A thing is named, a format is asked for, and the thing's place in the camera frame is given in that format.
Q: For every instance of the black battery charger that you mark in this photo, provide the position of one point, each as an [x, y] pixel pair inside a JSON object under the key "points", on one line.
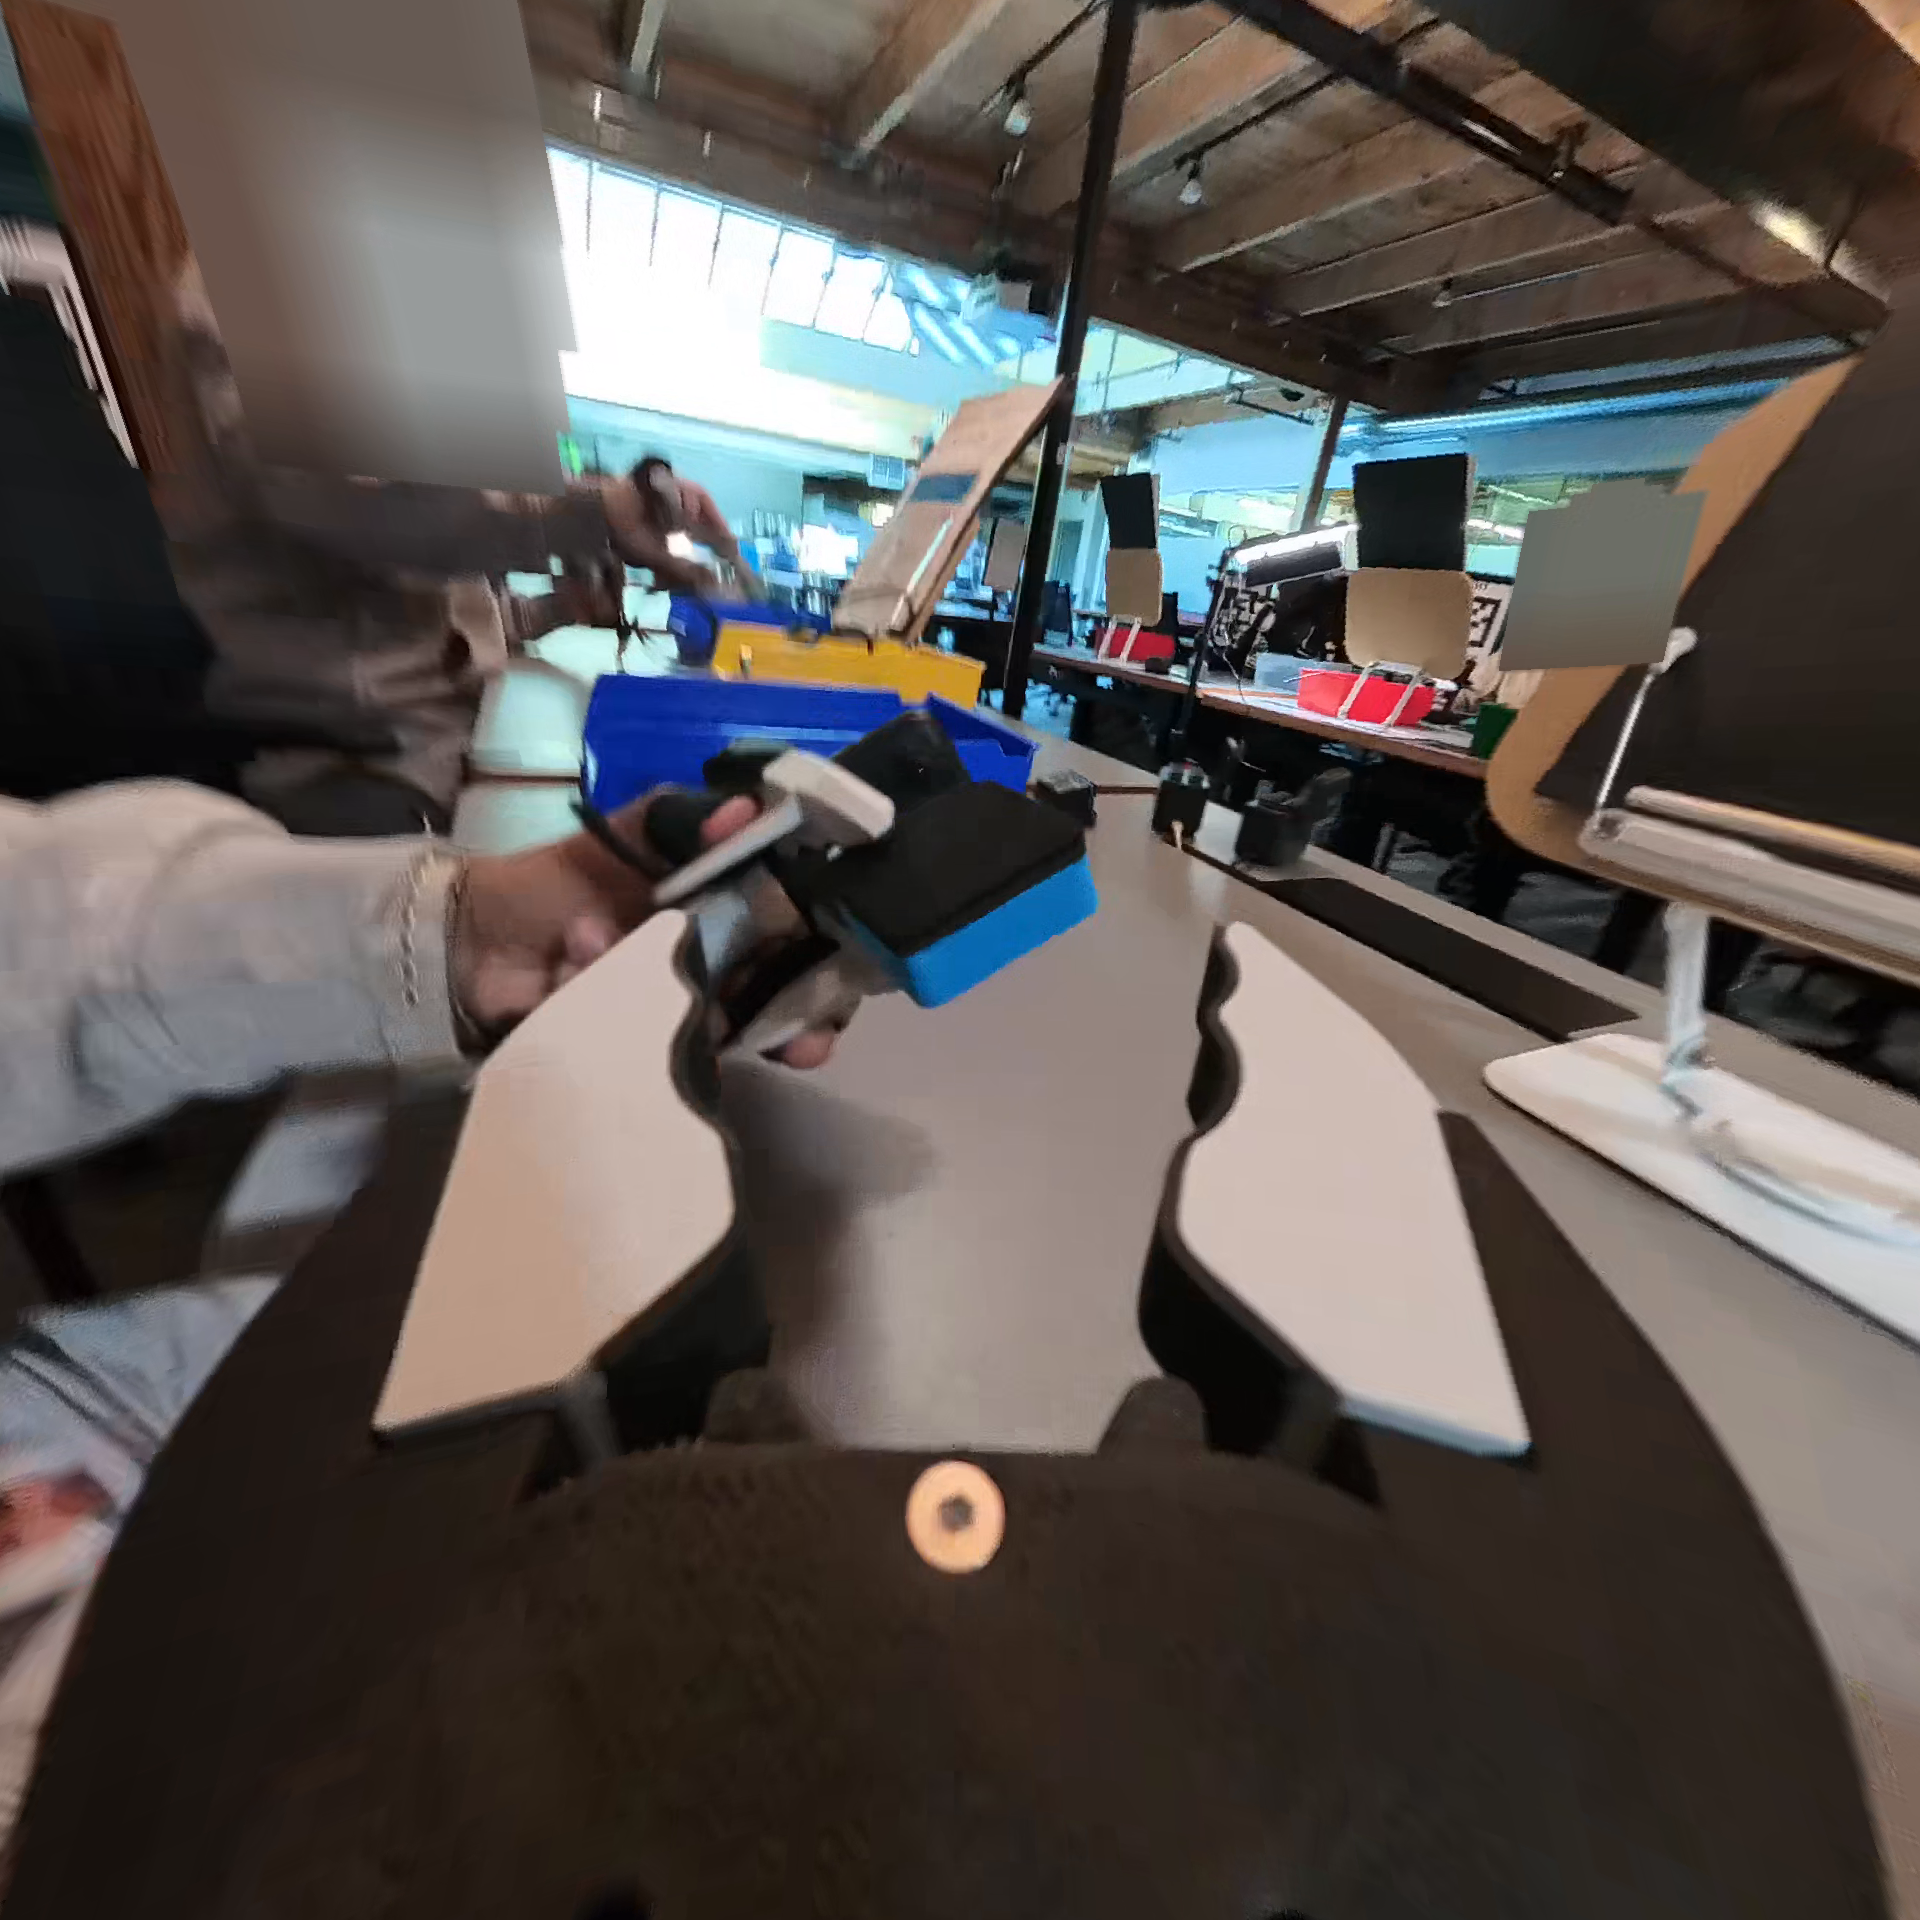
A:
{"points": [[1181, 804], [1282, 827]]}

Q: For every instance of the red plastic bin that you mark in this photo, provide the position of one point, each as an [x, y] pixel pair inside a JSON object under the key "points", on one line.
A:
{"points": [[1357, 698], [1131, 646]]}

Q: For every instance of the black board with cardboard backing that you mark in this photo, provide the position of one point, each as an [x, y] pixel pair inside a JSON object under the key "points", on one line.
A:
{"points": [[1410, 518], [1126, 518], [1798, 646]]}

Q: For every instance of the silver mesh watch band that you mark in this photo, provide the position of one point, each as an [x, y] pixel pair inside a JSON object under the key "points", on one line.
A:
{"points": [[428, 946]]}

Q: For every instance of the printed cardboard sign board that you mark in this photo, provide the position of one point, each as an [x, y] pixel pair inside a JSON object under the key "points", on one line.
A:
{"points": [[945, 495]]}

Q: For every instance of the plain blue plastic bin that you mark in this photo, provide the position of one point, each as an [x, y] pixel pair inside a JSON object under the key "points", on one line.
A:
{"points": [[721, 623]]}

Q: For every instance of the green plastic bin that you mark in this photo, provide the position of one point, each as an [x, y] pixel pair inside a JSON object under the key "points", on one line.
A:
{"points": [[1492, 731]]}

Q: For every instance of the yellow plastic bin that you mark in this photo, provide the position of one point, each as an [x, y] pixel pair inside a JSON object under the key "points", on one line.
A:
{"points": [[840, 668]]}

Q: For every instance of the grey desk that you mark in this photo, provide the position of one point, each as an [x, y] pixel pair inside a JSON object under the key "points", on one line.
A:
{"points": [[974, 1095]]}

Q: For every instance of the small black adapter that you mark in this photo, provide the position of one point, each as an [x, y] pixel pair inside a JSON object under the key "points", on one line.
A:
{"points": [[1066, 797]]}

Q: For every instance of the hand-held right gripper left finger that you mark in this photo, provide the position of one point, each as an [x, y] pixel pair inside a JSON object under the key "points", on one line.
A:
{"points": [[556, 1201]]}

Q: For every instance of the person's left hand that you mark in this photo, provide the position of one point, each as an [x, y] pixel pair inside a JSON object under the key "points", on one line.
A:
{"points": [[556, 932]]}

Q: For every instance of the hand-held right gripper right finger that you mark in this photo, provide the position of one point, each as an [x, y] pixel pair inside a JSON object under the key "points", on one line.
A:
{"points": [[1336, 1231]]}

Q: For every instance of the person's left forearm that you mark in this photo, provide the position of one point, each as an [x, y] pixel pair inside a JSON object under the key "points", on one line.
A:
{"points": [[194, 961]]}

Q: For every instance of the black board on white stand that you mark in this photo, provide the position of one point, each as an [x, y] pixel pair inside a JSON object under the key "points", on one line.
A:
{"points": [[1620, 1110]]}

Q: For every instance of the blue and black eraser block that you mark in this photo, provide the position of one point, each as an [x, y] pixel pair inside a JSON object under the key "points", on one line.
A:
{"points": [[974, 902]]}

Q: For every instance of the black desk lamp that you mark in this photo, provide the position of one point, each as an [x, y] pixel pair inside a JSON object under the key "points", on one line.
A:
{"points": [[1289, 559]]}

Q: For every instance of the long wooden table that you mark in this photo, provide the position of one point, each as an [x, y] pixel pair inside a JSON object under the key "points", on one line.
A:
{"points": [[1320, 721]]}

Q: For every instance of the black metal pole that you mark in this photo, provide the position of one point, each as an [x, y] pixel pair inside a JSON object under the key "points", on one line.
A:
{"points": [[1072, 331]]}

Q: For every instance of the blue plastic bin with tag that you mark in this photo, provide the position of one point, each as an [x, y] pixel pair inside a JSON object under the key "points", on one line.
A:
{"points": [[705, 734]]}

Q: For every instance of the person's clothed body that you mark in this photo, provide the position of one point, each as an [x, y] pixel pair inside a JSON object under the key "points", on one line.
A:
{"points": [[90, 1381]]}

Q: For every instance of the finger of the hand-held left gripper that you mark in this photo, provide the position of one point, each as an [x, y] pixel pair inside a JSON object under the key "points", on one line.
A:
{"points": [[832, 797]]}

